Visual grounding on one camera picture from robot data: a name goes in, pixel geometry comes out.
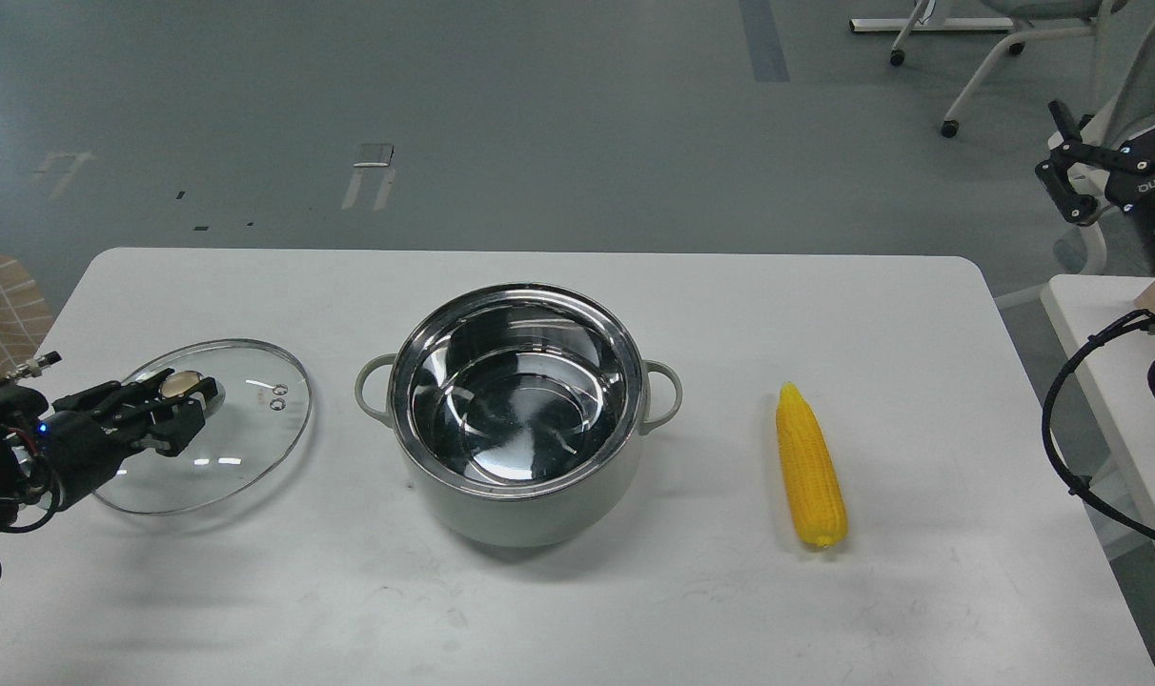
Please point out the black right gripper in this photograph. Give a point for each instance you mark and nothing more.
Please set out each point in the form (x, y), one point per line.
(1080, 164)

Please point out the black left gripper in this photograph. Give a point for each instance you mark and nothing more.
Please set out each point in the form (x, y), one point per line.
(167, 409)

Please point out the glass pot lid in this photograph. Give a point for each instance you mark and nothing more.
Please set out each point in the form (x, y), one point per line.
(263, 407)

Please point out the yellow corn cob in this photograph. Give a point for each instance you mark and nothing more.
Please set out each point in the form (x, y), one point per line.
(812, 488)

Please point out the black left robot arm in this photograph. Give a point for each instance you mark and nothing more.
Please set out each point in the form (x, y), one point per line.
(24, 491)

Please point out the grey steel cooking pot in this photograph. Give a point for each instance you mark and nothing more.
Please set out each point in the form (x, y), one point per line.
(522, 409)

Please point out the beige patterned cushion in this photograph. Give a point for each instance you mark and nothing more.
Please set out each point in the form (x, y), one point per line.
(25, 318)

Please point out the white side table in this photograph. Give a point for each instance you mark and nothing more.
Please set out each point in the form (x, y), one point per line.
(1114, 383)

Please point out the white rolling stand base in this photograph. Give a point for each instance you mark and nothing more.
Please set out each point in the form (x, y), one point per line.
(928, 17)

